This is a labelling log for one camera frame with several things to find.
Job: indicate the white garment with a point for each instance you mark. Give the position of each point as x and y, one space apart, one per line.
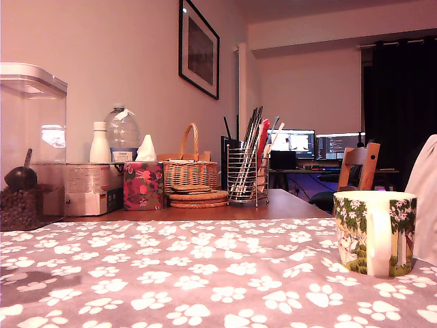
426 205

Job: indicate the dark curtain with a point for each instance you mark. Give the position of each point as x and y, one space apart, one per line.
402 102

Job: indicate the wooden computer desk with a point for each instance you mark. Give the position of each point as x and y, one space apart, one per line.
299 171

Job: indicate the white cardboard box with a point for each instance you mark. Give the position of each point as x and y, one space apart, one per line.
88 191

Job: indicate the large clear water bottle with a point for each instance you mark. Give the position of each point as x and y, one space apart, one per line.
122 136

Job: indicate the dark office chair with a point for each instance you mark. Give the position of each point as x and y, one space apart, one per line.
322 200

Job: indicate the grey paw print cloth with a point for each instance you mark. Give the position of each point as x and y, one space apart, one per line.
205 280

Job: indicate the white curtain rod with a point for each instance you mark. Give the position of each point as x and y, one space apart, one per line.
366 46

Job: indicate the floral tissue box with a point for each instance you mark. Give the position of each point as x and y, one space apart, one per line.
142 188

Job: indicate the white insulated bottle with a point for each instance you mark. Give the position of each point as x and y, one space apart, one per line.
99 147

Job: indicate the dark brown scoop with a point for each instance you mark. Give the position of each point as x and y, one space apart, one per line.
20 177

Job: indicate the black framed picture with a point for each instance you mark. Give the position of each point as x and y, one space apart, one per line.
200 51

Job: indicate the black computer monitor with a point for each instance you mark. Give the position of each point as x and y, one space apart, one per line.
299 143
334 147

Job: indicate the wooden high chair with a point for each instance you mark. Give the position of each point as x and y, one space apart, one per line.
366 171

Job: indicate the clear container with white lid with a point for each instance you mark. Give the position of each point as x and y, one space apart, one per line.
34 119

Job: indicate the white tissue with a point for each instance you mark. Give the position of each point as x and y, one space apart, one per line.
146 150

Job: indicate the floral print ceramic mug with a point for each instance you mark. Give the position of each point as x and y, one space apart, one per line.
351 239

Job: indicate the black router with antennas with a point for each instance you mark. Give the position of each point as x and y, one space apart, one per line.
224 153

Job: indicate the brown pet kibble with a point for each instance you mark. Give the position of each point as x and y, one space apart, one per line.
16 208

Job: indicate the black box under monitor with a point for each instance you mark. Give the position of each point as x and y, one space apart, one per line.
282 160

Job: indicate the small cork coaster stack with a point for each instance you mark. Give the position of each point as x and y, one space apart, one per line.
190 188

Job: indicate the red flat kitchen tool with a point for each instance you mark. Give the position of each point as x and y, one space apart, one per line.
263 136

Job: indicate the round cork trivet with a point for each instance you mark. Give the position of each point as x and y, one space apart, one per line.
204 204
218 195

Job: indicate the dark chopsticks bundle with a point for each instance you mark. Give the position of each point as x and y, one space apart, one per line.
250 136

